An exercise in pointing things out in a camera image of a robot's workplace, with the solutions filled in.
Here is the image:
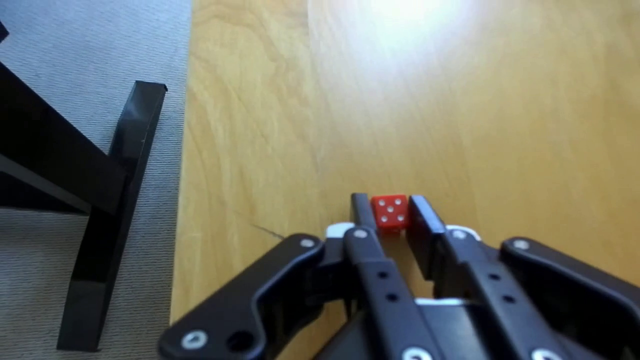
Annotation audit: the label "wooden dresser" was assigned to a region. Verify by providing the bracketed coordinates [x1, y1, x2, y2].
[167, 0, 640, 360]

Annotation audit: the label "black stand frame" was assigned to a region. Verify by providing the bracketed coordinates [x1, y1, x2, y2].
[0, 22, 170, 355]

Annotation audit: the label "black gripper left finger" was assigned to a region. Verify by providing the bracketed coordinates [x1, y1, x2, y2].
[158, 195, 440, 360]

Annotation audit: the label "small red dice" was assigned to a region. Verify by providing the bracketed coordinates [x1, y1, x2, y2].
[369, 195, 407, 234]

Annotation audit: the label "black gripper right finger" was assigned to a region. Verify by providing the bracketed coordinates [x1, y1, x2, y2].
[406, 197, 640, 360]

